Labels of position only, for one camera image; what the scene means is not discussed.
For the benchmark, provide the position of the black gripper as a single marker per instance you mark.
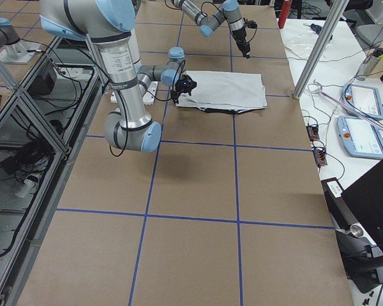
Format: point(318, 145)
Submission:
point(240, 39)
point(180, 86)

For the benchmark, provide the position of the grey cartoon print t-shirt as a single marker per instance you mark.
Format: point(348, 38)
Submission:
point(225, 91)

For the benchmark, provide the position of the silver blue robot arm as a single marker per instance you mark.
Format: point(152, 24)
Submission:
point(209, 17)
point(108, 25)

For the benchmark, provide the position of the third background robot arm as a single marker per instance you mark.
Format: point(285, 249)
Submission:
point(14, 50)

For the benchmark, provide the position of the clear plastic sheet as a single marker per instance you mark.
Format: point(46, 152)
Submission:
point(302, 45)

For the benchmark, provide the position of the red cylinder bottle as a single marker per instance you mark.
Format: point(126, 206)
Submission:
point(285, 10)

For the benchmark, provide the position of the orange black circuit board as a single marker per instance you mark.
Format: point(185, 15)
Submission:
point(313, 132)

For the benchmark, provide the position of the far blue teach pendant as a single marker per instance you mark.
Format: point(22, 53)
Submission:
point(363, 99)

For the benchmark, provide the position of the blue teach pendant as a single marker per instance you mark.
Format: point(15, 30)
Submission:
point(363, 99)
point(359, 138)

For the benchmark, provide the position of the near blue teach pendant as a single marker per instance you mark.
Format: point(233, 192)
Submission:
point(359, 138)

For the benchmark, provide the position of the black laptop computer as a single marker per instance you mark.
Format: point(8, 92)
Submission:
point(364, 198)

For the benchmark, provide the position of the silver metal cup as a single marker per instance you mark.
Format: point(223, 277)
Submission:
point(356, 231)

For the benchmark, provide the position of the aluminium frame post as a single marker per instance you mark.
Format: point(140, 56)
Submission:
point(336, 11)

